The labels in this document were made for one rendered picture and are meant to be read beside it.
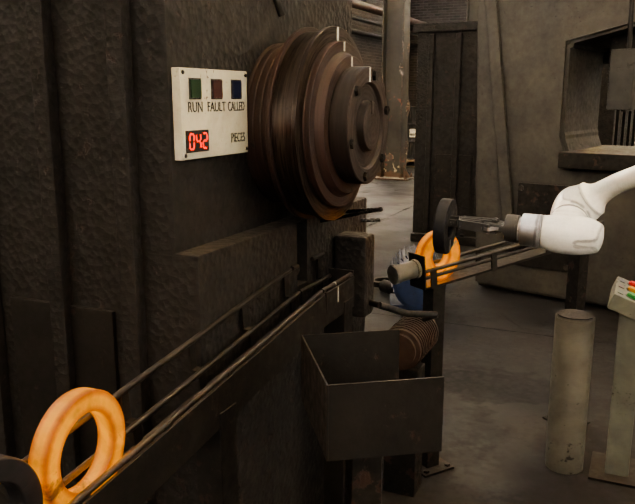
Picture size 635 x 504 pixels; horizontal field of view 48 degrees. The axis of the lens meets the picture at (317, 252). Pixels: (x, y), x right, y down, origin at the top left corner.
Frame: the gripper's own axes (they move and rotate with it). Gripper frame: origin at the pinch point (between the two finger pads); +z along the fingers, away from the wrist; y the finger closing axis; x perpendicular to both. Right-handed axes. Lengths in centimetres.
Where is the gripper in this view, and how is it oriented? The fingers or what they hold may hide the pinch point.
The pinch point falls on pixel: (446, 220)
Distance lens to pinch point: 206.6
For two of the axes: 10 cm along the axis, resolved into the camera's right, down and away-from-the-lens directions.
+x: 0.5, -9.7, -2.3
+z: -9.2, -1.3, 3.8
